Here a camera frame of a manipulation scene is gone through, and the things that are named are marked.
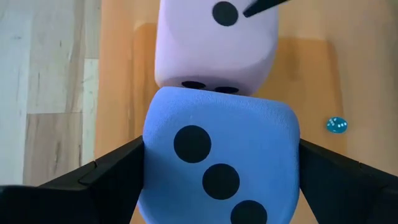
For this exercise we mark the small teal die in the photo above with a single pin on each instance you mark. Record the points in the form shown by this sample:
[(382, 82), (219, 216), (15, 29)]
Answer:
[(336, 125)]

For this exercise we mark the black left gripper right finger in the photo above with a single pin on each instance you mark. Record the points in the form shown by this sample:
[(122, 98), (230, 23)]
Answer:
[(348, 193)]

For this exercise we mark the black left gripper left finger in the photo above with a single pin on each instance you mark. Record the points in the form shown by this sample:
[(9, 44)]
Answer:
[(77, 199)]

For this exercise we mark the purple foam die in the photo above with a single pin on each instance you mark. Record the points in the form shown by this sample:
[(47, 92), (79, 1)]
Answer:
[(248, 140)]

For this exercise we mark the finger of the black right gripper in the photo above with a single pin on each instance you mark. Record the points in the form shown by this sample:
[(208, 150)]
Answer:
[(261, 7)]

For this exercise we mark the pink foam die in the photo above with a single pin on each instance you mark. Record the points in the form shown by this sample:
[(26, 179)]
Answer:
[(202, 53)]

